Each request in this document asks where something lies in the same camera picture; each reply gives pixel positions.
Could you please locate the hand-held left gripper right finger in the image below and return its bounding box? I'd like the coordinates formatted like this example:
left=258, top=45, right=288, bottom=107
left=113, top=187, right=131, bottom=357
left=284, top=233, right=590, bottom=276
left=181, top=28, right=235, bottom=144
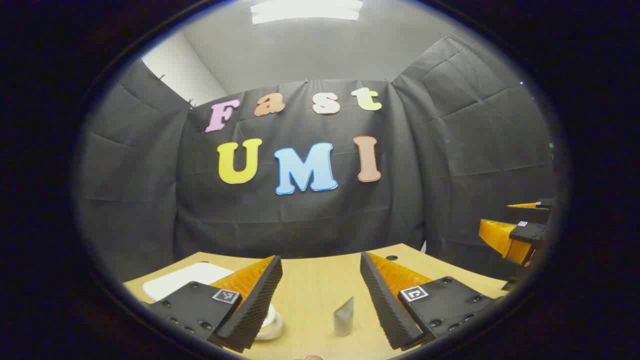
left=359, top=251, right=502, bottom=351

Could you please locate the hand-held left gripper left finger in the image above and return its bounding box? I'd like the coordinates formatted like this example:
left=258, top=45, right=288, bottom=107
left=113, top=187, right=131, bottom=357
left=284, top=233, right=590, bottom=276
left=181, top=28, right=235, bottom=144
left=142, top=255, right=284, bottom=354

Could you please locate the small white suitcase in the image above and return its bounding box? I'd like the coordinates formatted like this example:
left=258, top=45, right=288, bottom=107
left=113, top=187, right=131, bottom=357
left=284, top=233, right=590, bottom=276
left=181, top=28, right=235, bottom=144
left=142, top=262, right=284, bottom=341

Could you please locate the black backdrop cloth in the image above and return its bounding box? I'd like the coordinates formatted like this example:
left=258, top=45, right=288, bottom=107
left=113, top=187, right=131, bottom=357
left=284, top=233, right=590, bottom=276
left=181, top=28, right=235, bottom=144
left=75, top=32, right=558, bottom=286

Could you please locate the ceiling light panel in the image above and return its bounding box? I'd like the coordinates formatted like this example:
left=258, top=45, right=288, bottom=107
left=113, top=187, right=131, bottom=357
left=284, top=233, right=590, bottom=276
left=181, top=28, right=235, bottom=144
left=250, top=0, right=364, bottom=25

